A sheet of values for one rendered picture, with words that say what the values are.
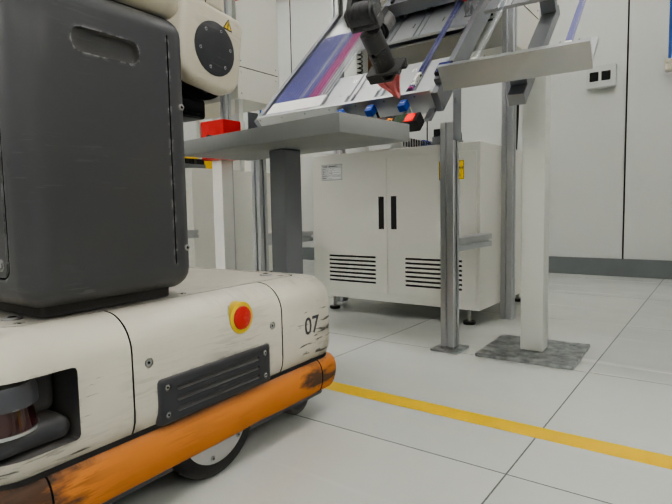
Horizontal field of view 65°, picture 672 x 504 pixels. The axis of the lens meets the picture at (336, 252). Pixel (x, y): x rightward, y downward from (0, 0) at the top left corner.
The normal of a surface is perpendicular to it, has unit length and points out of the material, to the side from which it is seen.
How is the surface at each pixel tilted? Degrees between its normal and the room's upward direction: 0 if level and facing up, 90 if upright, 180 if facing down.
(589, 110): 90
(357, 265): 90
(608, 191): 90
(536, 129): 90
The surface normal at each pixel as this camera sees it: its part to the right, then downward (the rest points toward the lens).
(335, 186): -0.59, 0.07
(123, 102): 0.84, 0.03
